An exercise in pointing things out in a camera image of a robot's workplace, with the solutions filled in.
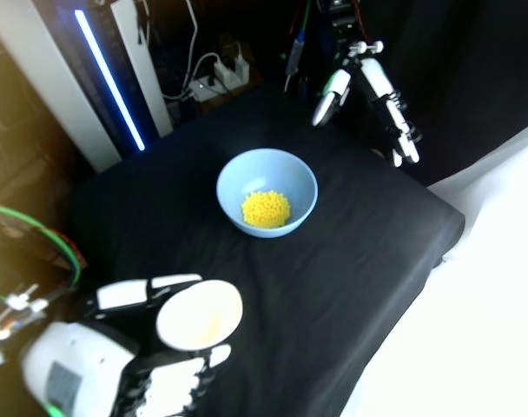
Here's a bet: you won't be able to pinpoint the black curtain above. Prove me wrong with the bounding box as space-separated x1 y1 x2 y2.
359 0 528 189

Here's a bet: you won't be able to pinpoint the black table cloth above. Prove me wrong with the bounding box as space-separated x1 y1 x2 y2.
67 84 467 417

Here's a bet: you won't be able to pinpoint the green cable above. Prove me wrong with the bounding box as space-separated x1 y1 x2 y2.
0 202 83 288

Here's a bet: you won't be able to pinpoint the yellow beads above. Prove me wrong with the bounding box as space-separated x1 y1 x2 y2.
240 189 293 229

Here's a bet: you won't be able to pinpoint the white power strip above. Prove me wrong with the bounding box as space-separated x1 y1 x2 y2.
188 55 252 104

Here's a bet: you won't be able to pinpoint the blue bowl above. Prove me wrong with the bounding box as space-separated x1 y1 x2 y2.
215 148 320 239

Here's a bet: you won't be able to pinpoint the white cable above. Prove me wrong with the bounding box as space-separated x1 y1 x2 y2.
161 0 224 103

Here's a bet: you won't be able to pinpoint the grey cable connector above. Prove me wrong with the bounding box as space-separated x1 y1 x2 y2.
284 29 310 76

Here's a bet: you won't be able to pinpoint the white cup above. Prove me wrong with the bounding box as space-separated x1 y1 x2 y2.
155 279 244 351

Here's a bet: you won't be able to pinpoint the white pillar with blue light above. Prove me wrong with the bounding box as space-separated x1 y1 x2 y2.
0 0 175 174

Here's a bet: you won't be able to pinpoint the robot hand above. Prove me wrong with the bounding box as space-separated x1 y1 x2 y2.
311 56 422 169
19 273 233 417

